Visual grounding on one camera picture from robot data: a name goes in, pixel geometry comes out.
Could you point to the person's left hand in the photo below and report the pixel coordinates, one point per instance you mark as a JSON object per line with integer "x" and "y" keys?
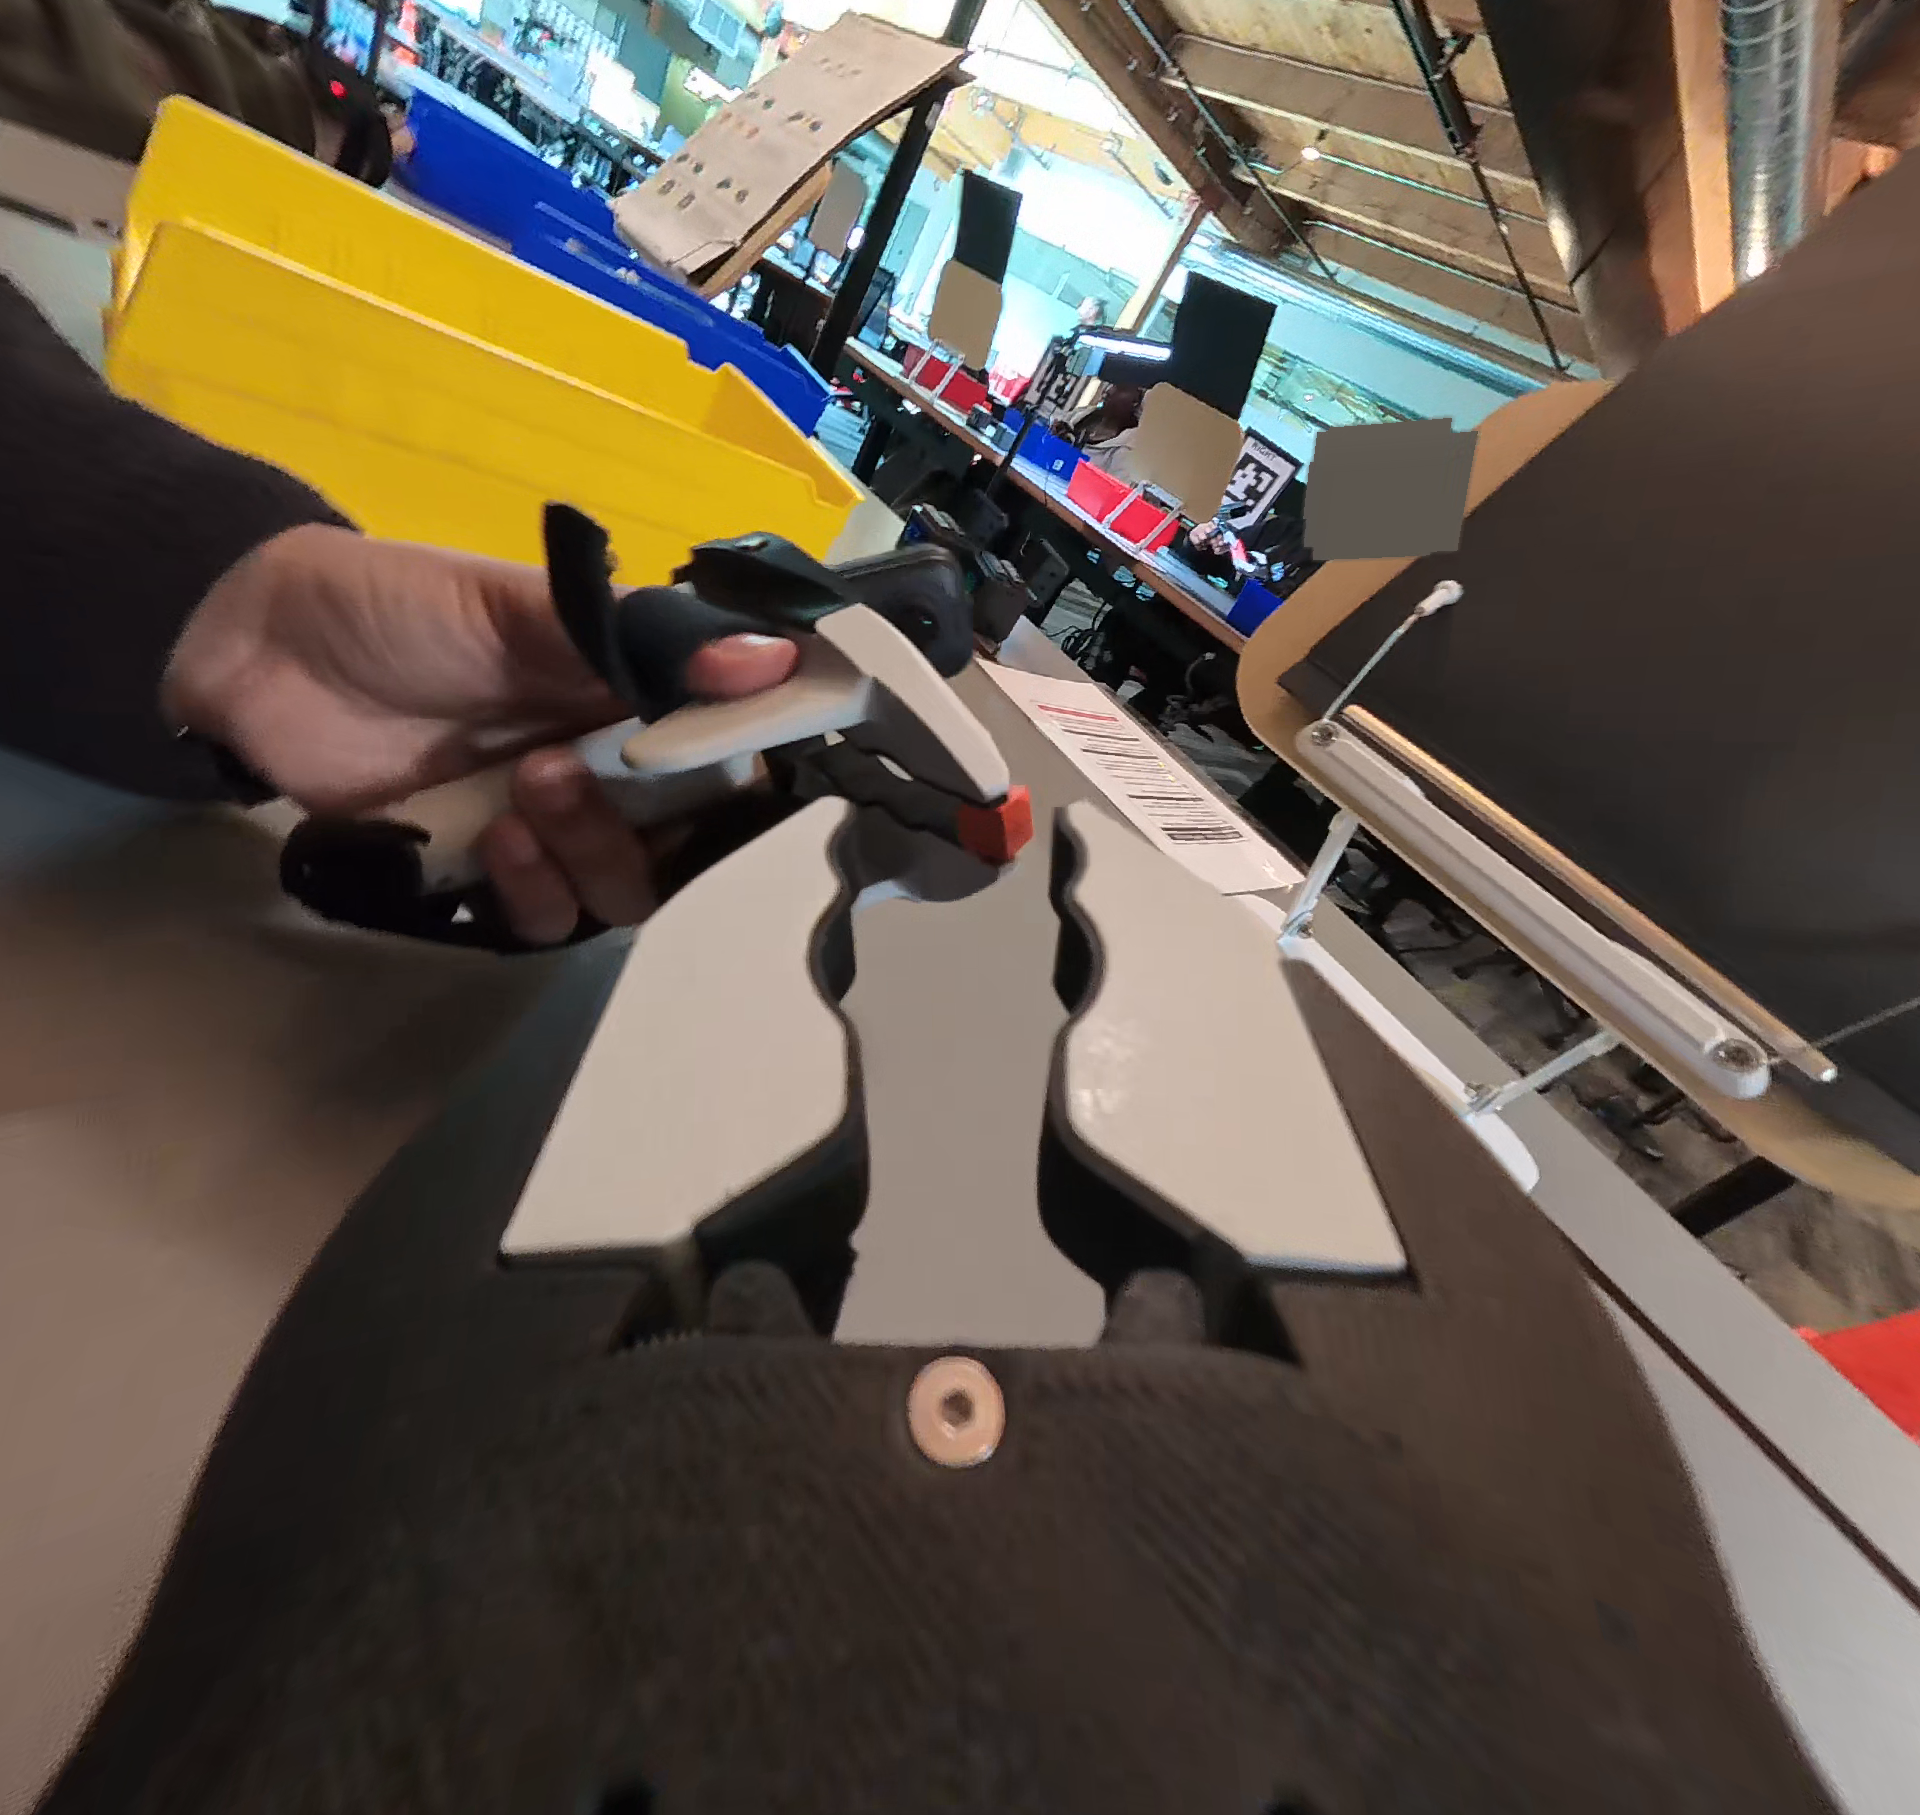
{"x": 361, "y": 660}

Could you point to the small red cube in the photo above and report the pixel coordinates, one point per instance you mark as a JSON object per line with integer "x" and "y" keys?
{"x": 999, "y": 824}

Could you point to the black board with wooden edge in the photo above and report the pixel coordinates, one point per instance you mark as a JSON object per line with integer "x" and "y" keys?
{"x": 1650, "y": 644}

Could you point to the black boxy device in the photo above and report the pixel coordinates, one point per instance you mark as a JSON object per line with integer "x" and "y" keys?
{"x": 1003, "y": 592}
{"x": 938, "y": 525}

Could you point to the small red bin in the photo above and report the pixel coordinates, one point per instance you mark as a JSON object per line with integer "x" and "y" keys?
{"x": 946, "y": 383}
{"x": 1118, "y": 498}

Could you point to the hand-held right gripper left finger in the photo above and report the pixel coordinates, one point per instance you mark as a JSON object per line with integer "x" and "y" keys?
{"x": 692, "y": 1065}

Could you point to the orange traffic cone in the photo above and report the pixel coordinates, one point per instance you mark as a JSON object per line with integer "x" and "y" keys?
{"x": 1875, "y": 1372}

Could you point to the black and white printed tag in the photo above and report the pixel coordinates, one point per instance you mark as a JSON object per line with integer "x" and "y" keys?
{"x": 1260, "y": 483}

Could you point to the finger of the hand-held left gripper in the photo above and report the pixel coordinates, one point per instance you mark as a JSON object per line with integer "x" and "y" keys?
{"x": 914, "y": 863}
{"x": 924, "y": 705}

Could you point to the blue plastic bin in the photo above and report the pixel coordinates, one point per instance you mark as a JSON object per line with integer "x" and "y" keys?
{"x": 706, "y": 322}
{"x": 465, "y": 165}

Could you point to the printed cardboard sheet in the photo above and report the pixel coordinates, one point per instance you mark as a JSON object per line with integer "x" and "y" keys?
{"x": 780, "y": 135}

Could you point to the small blue bin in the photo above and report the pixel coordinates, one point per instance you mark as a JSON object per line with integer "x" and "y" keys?
{"x": 1051, "y": 453}

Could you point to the white metal bracket rail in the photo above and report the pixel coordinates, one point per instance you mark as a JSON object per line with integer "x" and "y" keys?
{"x": 1530, "y": 900}

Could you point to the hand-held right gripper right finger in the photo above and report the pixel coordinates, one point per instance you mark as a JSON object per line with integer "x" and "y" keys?
{"x": 1216, "y": 1079}

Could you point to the silver ventilation duct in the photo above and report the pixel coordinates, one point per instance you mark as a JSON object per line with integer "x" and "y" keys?
{"x": 1771, "y": 44}

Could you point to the barcode paper label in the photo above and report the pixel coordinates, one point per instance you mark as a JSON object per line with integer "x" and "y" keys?
{"x": 1141, "y": 781}

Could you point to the person's left forearm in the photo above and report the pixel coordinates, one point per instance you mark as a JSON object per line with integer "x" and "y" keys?
{"x": 90, "y": 541}

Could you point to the small black panel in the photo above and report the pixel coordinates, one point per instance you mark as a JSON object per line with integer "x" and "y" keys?
{"x": 1223, "y": 346}
{"x": 987, "y": 224}

